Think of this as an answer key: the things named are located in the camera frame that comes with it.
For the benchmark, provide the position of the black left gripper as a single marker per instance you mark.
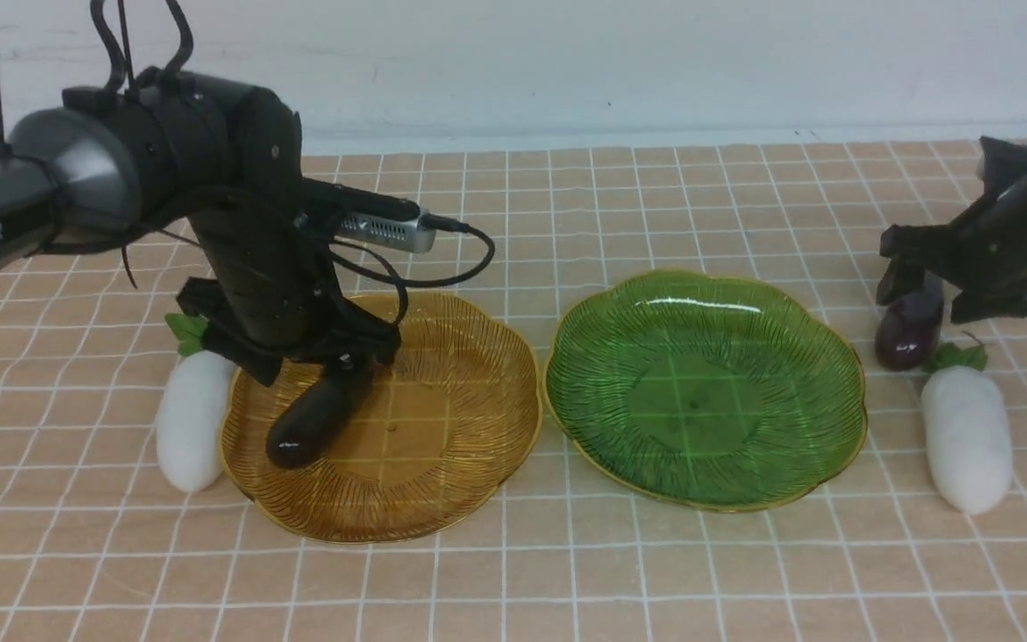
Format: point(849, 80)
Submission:
point(274, 296)

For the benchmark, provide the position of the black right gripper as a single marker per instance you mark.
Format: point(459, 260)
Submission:
point(982, 252)

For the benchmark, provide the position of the purple eggplant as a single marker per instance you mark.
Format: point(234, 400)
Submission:
point(300, 435)
point(909, 330)

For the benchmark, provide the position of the white radish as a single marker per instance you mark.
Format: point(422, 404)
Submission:
point(967, 430)
point(192, 409)

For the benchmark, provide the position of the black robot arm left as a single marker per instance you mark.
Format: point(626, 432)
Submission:
point(103, 170)

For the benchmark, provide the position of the amber glass plate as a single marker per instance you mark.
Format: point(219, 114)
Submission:
point(442, 429)

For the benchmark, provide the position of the green glass plate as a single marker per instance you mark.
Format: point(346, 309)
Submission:
point(713, 392)

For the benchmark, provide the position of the beige checkered tablecloth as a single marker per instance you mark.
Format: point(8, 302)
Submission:
point(96, 546)

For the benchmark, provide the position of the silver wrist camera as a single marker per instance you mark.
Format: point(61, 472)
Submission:
point(360, 215)

